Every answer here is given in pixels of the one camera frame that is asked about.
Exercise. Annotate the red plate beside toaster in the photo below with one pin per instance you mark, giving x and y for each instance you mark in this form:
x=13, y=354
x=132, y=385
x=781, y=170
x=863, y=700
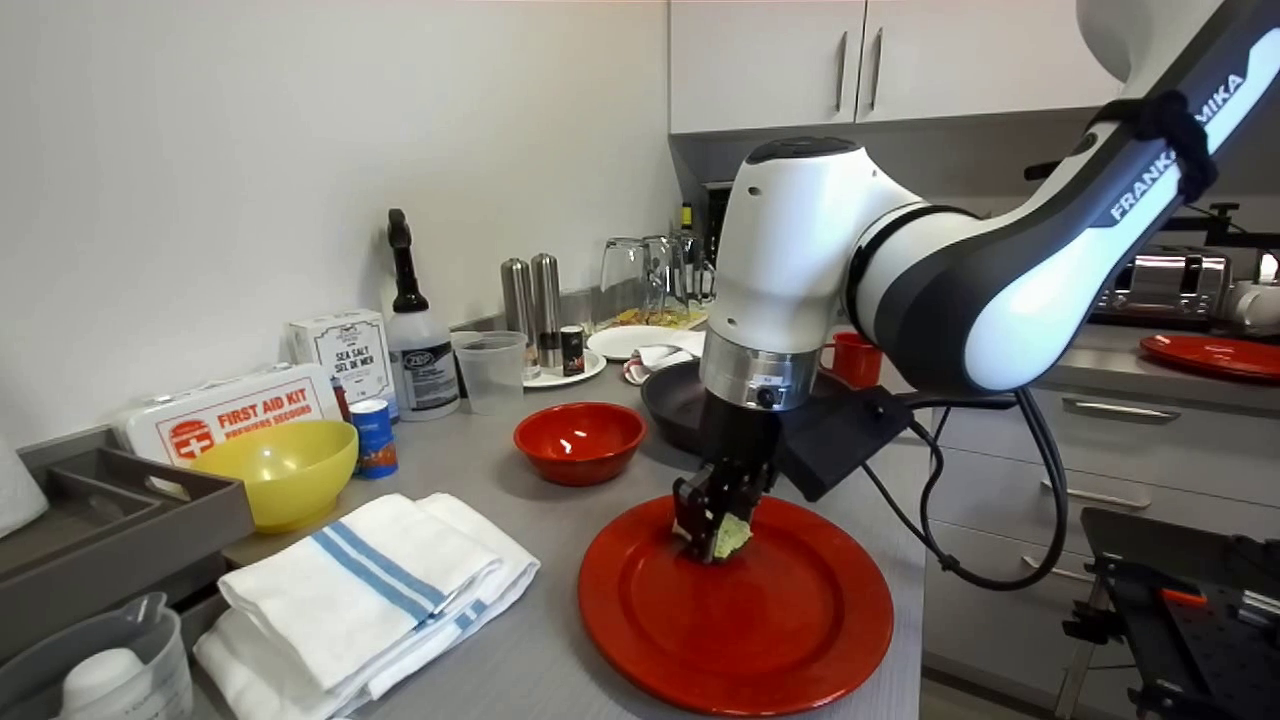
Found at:
x=1221, y=357

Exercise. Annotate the red bowl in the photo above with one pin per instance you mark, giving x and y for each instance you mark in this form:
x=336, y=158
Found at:
x=580, y=447

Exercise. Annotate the large white plate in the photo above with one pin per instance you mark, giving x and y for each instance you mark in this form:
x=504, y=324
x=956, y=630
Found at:
x=625, y=343

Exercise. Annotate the white first aid kit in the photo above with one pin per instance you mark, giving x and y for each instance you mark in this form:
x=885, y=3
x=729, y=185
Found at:
x=227, y=415

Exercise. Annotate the white towel red stripes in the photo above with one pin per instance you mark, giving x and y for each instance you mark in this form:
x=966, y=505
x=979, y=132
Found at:
x=659, y=357

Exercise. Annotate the clear plastic container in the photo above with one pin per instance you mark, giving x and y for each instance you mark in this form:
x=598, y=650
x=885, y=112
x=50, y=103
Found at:
x=488, y=360

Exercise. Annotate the spray bottle black nozzle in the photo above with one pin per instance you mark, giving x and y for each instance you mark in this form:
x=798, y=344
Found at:
x=425, y=360

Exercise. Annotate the white wall cabinet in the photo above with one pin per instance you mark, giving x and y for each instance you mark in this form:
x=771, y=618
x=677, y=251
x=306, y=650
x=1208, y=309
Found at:
x=935, y=62

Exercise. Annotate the steel shaker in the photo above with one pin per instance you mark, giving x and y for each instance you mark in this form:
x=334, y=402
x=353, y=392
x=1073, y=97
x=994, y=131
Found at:
x=547, y=305
x=515, y=296

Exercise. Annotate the white towel blue stripes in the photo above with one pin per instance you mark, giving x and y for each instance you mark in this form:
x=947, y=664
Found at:
x=360, y=587

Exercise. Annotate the grey tray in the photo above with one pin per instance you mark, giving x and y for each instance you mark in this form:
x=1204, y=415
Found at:
x=104, y=533

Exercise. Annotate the upturned glass pitcher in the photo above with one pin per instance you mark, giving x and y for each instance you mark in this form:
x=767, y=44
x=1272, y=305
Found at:
x=673, y=265

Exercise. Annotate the black coffee machine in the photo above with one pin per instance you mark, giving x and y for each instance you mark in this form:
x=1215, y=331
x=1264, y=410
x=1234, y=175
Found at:
x=702, y=247

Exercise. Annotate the yellow sponge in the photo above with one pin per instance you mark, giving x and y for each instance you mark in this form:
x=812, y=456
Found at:
x=729, y=542

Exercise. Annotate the clear measuring jug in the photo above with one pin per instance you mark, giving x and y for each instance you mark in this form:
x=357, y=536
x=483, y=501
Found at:
x=94, y=664

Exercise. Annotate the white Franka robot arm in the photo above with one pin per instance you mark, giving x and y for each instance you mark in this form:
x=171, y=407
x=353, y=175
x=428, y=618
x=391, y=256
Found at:
x=1043, y=294

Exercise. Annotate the small dark spice bottle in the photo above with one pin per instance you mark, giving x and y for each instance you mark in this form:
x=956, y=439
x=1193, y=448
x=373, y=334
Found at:
x=572, y=354

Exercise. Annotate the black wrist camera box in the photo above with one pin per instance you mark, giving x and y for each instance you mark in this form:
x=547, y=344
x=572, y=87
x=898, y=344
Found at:
x=847, y=440

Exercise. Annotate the small blue can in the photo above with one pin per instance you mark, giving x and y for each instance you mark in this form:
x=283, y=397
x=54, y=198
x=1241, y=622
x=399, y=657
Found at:
x=373, y=440

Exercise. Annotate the clear wine glass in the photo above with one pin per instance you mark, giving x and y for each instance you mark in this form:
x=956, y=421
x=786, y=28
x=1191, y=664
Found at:
x=623, y=275

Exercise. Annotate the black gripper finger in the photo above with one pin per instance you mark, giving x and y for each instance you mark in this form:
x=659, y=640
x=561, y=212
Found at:
x=690, y=512
x=724, y=505

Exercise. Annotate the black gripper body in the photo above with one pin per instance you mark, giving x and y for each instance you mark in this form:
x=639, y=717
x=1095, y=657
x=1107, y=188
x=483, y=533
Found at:
x=740, y=440

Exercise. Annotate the silver toaster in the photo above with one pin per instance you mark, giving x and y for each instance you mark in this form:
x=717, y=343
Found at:
x=1166, y=284

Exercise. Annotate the black equipment stand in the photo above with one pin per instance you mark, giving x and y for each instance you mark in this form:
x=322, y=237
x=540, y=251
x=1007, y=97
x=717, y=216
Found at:
x=1186, y=612

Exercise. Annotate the small white box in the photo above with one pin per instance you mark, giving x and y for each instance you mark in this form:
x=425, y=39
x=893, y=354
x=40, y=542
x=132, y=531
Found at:
x=342, y=354

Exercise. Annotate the large red plate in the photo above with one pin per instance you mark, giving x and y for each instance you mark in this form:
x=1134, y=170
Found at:
x=746, y=624

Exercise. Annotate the small white plate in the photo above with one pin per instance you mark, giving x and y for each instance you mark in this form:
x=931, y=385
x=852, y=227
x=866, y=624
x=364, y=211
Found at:
x=565, y=379

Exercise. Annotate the yellow-green bowl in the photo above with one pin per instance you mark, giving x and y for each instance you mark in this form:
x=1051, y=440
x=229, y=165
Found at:
x=283, y=468

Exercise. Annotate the red cup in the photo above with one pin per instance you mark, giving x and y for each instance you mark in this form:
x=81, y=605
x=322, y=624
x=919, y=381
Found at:
x=859, y=360

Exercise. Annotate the black frying pan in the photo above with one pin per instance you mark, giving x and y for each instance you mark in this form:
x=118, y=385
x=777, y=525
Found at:
x=671, y=407

